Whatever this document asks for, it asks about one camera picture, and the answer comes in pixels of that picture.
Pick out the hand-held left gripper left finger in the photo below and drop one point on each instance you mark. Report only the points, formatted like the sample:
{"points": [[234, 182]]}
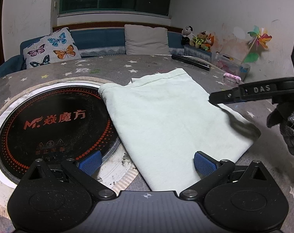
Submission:
{"points": [[91, 163]]}

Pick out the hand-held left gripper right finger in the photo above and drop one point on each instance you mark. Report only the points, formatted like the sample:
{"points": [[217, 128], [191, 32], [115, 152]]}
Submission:
{"points": [[203, 163]]}

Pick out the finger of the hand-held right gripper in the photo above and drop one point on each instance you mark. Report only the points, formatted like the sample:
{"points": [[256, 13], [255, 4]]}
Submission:
{"points": [[234, 95]]}

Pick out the pale green shirt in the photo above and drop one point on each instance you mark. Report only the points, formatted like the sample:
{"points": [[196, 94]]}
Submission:
{"points": [[166, 121]]}

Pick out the person's right hand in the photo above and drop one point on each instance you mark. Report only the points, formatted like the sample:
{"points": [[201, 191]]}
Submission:
{"points": [[292, 126]]}

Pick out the clear plastic storage box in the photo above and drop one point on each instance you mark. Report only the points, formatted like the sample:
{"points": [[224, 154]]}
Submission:
{"points": [[230, 66]]}

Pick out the colourful pinwheel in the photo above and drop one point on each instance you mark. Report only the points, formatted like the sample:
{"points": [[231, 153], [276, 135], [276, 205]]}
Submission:
{"points": [[261, 38]]}

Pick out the round black induction cooktop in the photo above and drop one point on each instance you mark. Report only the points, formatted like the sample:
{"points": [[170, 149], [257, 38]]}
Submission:
{"points": [[59, 126]]}

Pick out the long black remote control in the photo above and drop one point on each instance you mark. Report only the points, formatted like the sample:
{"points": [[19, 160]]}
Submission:
{"points": [[190, 62]]}

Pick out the orange fox plush toy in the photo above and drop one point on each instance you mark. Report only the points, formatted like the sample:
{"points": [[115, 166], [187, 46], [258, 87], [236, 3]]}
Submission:
{"points": [[210, 42]]}

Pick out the brown bear plush toy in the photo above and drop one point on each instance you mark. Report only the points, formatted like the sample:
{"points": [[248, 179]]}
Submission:
{"points": [[199, 40]]}

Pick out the panda plush toy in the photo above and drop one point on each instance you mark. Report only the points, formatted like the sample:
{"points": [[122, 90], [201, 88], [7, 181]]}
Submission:
{"points": [[187, 35]]}

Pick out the beige pillow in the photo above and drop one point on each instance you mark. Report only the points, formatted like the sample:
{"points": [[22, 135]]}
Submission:
{"points": [[147, 40]]}

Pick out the butterfly print pillow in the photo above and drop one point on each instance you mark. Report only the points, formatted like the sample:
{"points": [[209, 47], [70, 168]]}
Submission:
{"points": [[52, 48]]}

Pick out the blue sofa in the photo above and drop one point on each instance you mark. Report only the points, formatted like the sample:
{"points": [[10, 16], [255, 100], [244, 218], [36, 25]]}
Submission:
{"points": [[98, 35]]}

